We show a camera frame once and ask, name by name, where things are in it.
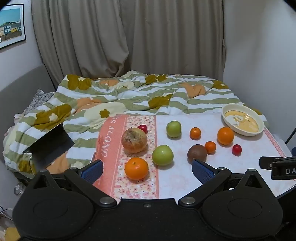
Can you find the black cable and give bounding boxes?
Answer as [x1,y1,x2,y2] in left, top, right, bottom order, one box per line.
[285,126,296,144]

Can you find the green apple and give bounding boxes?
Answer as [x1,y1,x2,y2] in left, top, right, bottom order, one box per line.
[152,145,174,166]
[166,121,182,138]

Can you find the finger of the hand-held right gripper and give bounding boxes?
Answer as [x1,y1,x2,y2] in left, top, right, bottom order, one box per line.
[259,156,296,170]

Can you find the brown kiwi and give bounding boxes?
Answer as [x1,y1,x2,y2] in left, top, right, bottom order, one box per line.
[187,144,207,163]

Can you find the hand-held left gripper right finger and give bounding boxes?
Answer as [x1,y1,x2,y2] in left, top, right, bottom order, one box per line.
[178,159,270,207]

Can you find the black laptop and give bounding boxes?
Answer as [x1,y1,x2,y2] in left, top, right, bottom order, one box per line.
[22,123,75,169]

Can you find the pink floral tablecloth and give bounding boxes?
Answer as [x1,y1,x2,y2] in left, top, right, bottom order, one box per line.
[92,113,294,200]

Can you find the framed wall poster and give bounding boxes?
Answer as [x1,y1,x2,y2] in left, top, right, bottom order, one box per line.
[0,4,26,50]

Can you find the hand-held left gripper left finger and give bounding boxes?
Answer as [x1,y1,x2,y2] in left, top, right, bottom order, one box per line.
[28,159,117,208]

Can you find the grey headboard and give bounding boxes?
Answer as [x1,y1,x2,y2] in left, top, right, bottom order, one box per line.
[0,65,56,130]

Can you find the large orange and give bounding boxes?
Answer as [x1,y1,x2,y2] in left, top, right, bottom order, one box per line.
[217,127,235,145]
[125,157,149,180]

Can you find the small mandarin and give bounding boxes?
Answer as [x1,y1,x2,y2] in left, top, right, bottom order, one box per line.
[205,141,216,154]
[190,127,201,140]

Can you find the small shiny metal object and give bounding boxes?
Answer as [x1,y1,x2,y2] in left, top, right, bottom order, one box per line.
[14,182,26,196]

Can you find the cream bowl with yellow print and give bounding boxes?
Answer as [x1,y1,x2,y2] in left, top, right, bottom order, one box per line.
[221,103,265,136]

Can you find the green striped floral blanket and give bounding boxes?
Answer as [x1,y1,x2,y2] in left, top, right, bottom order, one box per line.
[3,71,270,174]

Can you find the beige curtain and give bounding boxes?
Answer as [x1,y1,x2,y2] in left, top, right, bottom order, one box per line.
[31,0,226,81]

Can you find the yellow object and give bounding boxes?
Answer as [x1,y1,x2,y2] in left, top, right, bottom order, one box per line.
[5,227,21,241]

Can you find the grey patterned pillow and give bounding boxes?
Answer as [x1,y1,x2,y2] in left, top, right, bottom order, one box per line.
[24,88,55,115]

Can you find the large reddish brown apple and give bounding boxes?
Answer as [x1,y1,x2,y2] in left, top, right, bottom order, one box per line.
[121,127,148,153]

